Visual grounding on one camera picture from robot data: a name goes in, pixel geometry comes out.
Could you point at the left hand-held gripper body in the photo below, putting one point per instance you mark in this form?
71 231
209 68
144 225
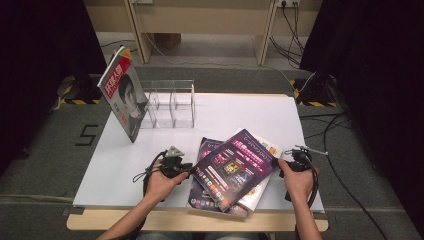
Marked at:
173 165

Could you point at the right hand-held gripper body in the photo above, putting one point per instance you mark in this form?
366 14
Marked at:
300 161

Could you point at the white picture-grid magazine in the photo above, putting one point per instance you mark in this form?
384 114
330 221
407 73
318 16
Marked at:
271 148

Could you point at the dark purple magazine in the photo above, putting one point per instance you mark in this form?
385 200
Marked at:
203 203

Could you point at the purple magazine with brown back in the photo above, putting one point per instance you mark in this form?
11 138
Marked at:
233 166

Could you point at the thick red-label magazine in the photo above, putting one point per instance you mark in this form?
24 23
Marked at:
123 90

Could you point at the person's right hand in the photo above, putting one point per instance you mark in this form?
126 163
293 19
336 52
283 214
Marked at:
300 186

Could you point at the person's left hand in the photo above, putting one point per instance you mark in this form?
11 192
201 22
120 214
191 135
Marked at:
160 186

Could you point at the white board sheet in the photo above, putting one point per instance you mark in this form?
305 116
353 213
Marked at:
283 126

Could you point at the black stand base striped tape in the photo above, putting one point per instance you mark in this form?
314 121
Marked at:
83 95
316 91

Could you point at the black curtain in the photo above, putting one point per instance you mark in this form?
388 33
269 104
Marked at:
383 66
40 50

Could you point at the beige wooden desk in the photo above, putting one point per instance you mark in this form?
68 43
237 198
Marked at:
200 16

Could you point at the white wall socket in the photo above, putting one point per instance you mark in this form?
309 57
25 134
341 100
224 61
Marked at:
288 2

